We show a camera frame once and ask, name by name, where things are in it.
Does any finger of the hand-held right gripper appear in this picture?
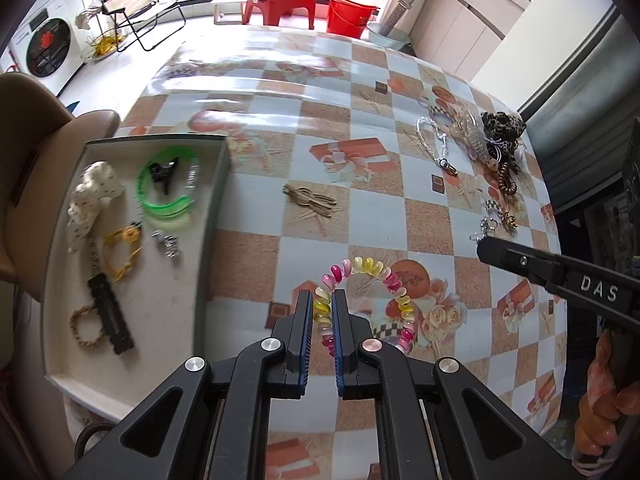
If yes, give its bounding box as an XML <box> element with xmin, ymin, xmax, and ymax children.
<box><xmin>476</xmin><ymin>236</ymin><xmax>640</xmax><ymax>333</ymax></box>

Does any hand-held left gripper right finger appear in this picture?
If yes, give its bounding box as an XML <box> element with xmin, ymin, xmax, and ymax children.
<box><xmin>331</xmin><ymin>289</ymin><xmax>571</xmax><ymax>480</ymax></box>

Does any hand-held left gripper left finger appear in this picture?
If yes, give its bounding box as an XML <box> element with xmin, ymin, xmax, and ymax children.
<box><xmin>62</xmin><ymin>289</ymin><xmax>316</xmax><ymax>480</ymax></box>

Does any multicolour spiral hair tie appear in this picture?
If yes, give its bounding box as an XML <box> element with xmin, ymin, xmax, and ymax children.
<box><xmin>312</xmin><ymin>256</ymin><xmax>417</xmax><ymax>358</ymax></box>

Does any grey rimmed white tray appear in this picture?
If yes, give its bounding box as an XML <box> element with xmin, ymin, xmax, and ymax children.
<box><xmin>40</xmin><ymin>132</ymin><xmax>232</xmax><ymax>423</ymax></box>

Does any silver rhinestone hair clip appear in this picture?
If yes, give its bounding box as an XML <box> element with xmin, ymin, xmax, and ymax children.
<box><xmin>151</xmin><ymin>230</ymin><xmax>182</xmax><ymax>261</ymax></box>

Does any dark rectangular hair clip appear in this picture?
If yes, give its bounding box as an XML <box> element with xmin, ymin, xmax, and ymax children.
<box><xmin>87</xmin><ymin>274</ymin><xmax>136</xmax><ymax>356</ymax></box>

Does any yellow flower hair tie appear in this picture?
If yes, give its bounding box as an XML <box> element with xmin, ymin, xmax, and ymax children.
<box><xmin>102</xmin><ymin>222</ymin><xmax>143</xmax><ymax>282</ymax></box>

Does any small black claw clip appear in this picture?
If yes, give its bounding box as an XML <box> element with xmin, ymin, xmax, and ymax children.
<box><xmin>147</xmin><ymin>156</ymin><xmax>180</xmax><ymax>195</ymax></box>

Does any beige braided hair tie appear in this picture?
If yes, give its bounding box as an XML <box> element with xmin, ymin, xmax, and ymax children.
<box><xmin>68</xmin><ymin>305</ymin><xmax>108</xmax><ymax>350</ymax></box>

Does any cream polka dot scrunchie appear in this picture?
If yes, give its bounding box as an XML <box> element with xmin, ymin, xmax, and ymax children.
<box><xmin>66</xmin><ymin>161</ymin><xmax>126</xmax><ymax>276</ymax></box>

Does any person's right hand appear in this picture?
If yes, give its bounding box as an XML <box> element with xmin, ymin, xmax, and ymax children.
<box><xmin>574</xmin><ymin>385</ymin><xmax>636</xmax><ymax>461</ymax></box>

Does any checkered patterned tablecloth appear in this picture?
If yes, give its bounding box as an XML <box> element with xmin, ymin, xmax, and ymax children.
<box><xmin>117</xmin><ymin>25</ymin><xmax>568</xmax><ymax>480</ymax></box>

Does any bronze metal hair clip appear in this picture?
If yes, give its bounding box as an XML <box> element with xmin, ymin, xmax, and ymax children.
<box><xmin>281</xmin><ymin>182</ymin><xmax>338</xmax><ymax>218</ymax></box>

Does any leopard print scrunchie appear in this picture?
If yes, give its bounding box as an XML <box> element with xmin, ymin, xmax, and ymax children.
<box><xmin>480</xmin><ymin>111</ymin><xmax>527</xmax><ymax>153</ymax></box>

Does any clear hair claw clip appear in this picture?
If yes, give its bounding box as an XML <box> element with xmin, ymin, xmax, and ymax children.
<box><xmin>452</xmin><ymin>107</ymin><xmax>488</xmax><ymax>161</ymax></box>

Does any green plastic bangle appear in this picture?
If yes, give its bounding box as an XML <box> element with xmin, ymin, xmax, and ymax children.
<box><xmin>136</xmin><ymin>145</ymin><xmax>201</xmax><ymax>218</ymax></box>

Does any white cabinet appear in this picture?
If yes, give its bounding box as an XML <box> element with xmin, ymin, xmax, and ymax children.
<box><xmin>410</xmin><ymin>0</ymin><xmax>531</xmax><ymax>81</ymax></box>

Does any pale blue basin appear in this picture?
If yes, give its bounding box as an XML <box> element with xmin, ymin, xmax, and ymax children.
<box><xmin>367</xmin><ymin>20</ymin><xmax>411</xmax><ymax>51</ymax></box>

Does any red bucket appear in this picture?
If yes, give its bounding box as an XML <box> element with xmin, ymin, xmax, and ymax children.
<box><xmin>327</xmin><ymin>0</ymin><xmax>379</xmax><ymax>38</ymax></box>

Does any beige leather chair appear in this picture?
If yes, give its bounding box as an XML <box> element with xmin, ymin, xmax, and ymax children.
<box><xmin>0</xmin><ymin>72</ymin><xmax>121</xmax><ymax>303</ymax></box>

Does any white low stool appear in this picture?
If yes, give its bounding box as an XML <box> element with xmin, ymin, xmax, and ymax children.
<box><xmin>212</xmin><ymin>0</ymin><xmax>251</xmax><ymax>25</ymax></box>

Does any black folding chair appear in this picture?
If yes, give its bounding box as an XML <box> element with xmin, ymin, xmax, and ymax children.
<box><xmin>102</xmin><ymin>0</ymin><xmax>187</xmax><ymax>52</ymax></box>

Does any white washing machine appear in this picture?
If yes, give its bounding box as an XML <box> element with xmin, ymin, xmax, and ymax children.
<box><xmin>0</xmin><ymin>0</ymin><xmax>83</xmax><ymax>96</ymax></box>

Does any brown spiral hair tie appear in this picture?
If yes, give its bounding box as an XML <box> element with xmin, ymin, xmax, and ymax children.
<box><xmin>496</xmin><ymin>160</ymin><xmax>523</xmax><ymax>196</ymax></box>

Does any crystal bead chain bracelet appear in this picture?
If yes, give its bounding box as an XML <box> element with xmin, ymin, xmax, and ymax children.
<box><xmin>416</xmin><ymin>114</ymin><xmax>460</xmax><ymax>176</ymax></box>

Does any grey cable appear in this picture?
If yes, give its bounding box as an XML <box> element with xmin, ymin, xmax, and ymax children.
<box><xmin>74</xmin><ymin>420</ymin><xmax>116</xmax><ymax>461</ymax></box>

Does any ribbed metal hose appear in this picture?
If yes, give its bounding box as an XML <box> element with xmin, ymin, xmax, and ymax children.
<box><xmin>380</xmin><ymin>0</ymin><xmax>416</xmax><ymax>36</ymax></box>

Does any wire basket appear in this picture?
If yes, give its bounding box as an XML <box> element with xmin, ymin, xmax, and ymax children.
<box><xmin>85</xmin><ymin>32</ymin><xmax>126</xmax><ymax>63</ymax></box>

